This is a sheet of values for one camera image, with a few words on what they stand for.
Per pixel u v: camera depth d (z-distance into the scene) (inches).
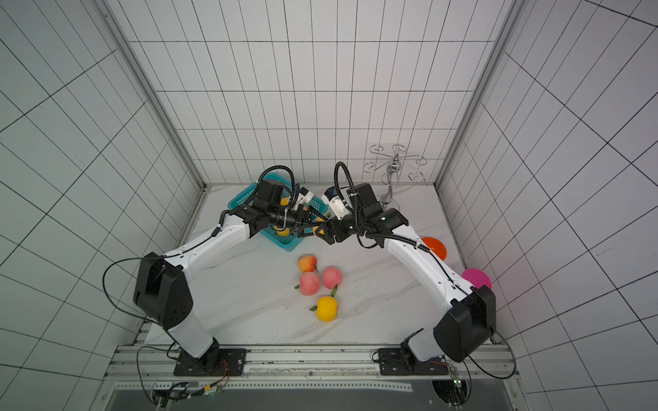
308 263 34.6
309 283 32.7
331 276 33.2
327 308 30.7
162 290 17.6
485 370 17.2
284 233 38.6
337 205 26.8
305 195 29.8
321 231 28.0
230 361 28.6
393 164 35.1
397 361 26.6
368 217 22.7
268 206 25.8
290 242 34.5
